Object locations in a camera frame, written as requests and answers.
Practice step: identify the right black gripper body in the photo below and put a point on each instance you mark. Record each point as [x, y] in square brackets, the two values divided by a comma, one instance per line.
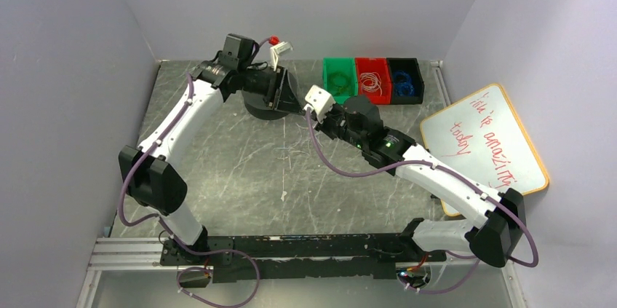
[330, 126]

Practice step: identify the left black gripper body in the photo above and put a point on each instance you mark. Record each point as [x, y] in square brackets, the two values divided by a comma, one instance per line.
[280, 89]

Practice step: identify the black cable spool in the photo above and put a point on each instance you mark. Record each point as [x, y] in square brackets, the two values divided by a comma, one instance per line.
[259, 113]

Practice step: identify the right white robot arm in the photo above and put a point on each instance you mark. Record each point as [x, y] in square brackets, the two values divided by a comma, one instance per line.
[494, 226]

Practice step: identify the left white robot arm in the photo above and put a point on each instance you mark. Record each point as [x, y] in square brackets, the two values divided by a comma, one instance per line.
[151, 186]

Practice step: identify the green plastic bin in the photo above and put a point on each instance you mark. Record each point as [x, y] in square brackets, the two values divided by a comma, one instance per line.
[340, 78]

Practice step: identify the red plastic bin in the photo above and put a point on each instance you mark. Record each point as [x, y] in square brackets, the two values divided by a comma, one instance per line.
[374, 80]

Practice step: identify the black plastic bin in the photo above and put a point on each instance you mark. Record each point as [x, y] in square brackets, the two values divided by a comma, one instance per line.
[407, 82]

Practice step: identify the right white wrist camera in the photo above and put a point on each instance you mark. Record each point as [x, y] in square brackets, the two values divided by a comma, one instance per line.
[319, 101]

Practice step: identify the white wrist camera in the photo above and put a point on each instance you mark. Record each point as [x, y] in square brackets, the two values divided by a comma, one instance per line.
[319, 101]
[277, 49]

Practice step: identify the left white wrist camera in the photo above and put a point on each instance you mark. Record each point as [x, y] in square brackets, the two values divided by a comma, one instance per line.
[277, 49]

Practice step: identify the whiteboard with wooden frame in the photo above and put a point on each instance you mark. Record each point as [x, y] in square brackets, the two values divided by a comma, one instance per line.
[482, 137]

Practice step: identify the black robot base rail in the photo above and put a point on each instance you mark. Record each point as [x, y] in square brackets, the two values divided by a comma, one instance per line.
[380, 256]

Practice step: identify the aluminium extrusion frame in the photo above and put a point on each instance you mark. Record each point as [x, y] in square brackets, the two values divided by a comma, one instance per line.
[115, 254]

